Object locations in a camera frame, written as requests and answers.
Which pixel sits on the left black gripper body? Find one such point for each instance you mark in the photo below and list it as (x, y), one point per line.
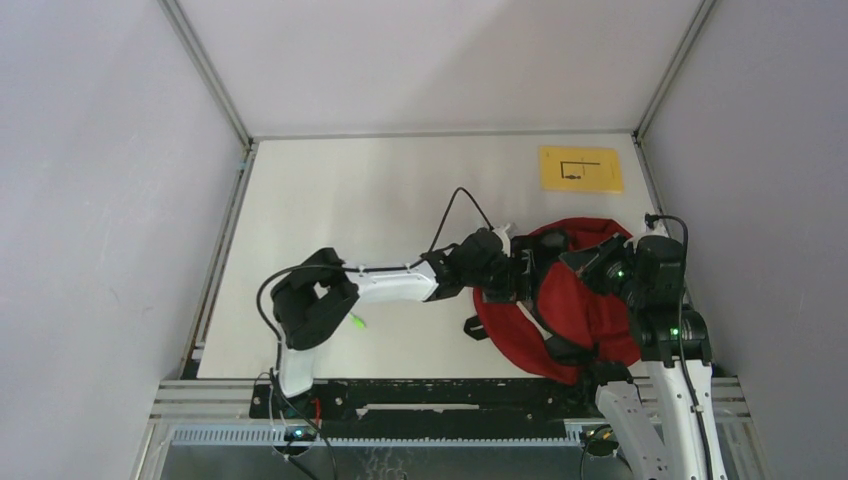
(496, 280)

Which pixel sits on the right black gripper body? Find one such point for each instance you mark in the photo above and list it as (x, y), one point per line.
(616, 276)

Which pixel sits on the red student backpack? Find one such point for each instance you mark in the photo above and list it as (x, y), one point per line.
(557, 327)

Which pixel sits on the green highlighter pen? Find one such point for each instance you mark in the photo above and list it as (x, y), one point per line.
(357, 321)

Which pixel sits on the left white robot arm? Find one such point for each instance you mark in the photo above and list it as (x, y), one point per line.
(311, 300)

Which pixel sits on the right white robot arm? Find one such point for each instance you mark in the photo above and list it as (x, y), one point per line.
(676, 353)

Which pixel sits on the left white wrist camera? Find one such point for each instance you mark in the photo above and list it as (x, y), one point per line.
(505, 235)

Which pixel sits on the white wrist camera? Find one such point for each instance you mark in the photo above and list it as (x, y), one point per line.
(654, 225)
(505, 235)

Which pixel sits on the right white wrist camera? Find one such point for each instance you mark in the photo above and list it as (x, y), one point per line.
(654, 225)

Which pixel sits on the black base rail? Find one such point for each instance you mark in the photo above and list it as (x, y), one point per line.
(431, 409)

